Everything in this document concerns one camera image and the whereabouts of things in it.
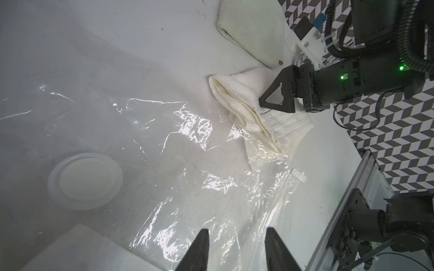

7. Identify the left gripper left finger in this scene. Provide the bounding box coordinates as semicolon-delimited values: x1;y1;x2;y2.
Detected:
175;229;210;271

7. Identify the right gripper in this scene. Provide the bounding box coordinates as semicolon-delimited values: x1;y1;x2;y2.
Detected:
259;51;425;113

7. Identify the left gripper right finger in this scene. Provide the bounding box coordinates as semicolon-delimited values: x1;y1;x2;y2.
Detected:
264;227;301;271

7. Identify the white towel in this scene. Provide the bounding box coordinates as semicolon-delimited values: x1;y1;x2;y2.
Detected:
209;68;314;168
22;224;159;271

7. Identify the pale green cloth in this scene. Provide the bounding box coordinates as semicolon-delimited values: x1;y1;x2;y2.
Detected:
217;0;285;68

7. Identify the clear plastic vacuum bag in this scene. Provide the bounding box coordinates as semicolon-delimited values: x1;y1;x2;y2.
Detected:
1;18;297;271

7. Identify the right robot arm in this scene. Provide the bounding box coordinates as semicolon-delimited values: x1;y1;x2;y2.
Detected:
259;1;434;113

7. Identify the white vacuum bag valve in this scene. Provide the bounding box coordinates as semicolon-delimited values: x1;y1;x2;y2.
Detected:
47;152;123;211

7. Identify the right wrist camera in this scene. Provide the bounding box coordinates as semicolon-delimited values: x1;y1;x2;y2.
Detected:
285;17;328;71

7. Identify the aluminium frame rail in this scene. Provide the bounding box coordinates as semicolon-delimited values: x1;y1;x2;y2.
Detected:
304;150;394;271

